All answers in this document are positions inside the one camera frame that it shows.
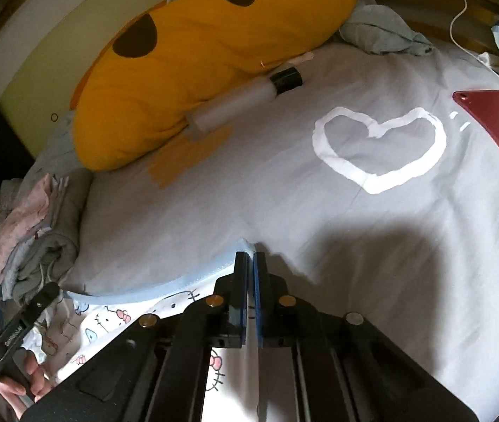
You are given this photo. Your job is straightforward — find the white cartoon cat print pants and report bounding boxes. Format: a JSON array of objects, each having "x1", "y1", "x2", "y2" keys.
[{"x1": 23, "y1": 240, "x2": 259, "y2": 421}]

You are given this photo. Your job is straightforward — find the person's left hand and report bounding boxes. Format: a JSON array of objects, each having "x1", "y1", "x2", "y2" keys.
[{"x1": 0, "y1": 350, "x2": 60, "y2": 420}]

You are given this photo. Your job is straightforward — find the light blue folded garment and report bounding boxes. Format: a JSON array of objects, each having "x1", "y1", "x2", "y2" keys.
[{"x1": 0, "y1": 226, "x2": 53, "y2": 303}]

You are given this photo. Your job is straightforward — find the pink folded garment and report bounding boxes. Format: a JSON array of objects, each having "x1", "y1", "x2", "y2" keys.
[{"x1": 0, "y1": 172, "x2": 53, "y2": 284}]

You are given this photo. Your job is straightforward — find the grey bedsheet with heart print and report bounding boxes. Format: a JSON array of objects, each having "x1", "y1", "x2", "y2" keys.
[{"x1": 63, "y1": 44, "x2": 499, "y2": 421}]

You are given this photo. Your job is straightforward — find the yellow bread-shaped plush pillow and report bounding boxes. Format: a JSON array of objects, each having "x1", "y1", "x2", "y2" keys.
[{"x1": 72, "y1": 0, "x2": 357, "y2": 172}]

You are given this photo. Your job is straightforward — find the crumpled grey-green cloth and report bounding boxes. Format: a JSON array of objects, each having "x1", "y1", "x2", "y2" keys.
[{"x1": 338, "y1": 0, "x2": 434, "y2": 56}]

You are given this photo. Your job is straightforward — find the grey folded drawstring pants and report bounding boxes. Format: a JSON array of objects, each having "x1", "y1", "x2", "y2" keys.
[{"x1": 0, "y1": 167, "x2": 95, "y2": 304}]

